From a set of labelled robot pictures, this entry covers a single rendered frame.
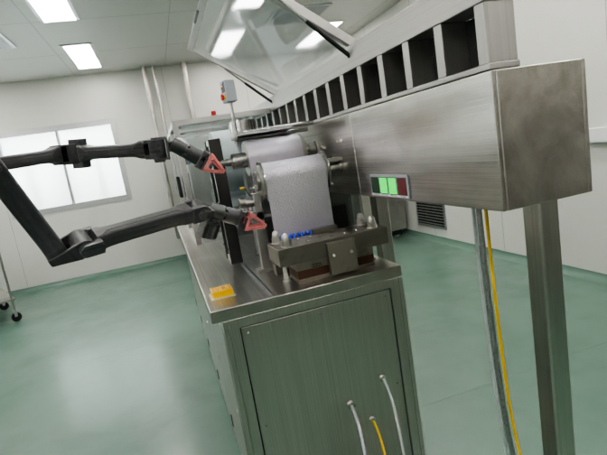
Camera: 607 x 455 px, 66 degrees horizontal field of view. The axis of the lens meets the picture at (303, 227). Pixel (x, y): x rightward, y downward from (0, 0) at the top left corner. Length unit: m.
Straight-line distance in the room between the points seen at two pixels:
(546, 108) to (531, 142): 0.08
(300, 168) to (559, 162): 0.91
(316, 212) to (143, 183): 5.61
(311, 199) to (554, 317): 0.90
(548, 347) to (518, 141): 0.55
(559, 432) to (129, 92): 6.71
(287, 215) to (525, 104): 0.94
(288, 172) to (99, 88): 5.80
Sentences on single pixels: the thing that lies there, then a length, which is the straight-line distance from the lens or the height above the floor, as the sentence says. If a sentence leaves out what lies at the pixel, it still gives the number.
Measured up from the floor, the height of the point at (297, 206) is 1.14.
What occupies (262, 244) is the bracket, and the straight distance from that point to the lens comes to 1.81.
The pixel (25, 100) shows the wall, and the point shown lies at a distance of 7.48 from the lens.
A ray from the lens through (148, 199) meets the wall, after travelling 7.25.
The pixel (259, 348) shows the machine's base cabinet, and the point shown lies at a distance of 1.55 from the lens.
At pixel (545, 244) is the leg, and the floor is 1.02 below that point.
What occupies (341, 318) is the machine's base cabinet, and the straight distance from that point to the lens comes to 1.61.
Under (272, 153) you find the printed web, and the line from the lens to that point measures 1.97.
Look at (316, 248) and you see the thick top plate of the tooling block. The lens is 1.58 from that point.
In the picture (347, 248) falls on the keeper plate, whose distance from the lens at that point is 1.60.
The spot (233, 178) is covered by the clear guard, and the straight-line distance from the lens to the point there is 2.74.
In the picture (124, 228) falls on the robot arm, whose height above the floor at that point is 1.19.
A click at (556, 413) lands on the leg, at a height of 0.57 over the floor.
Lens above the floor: 1.35
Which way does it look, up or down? 10 degrees down
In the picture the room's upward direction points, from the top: 9 degrees counter-clockwise
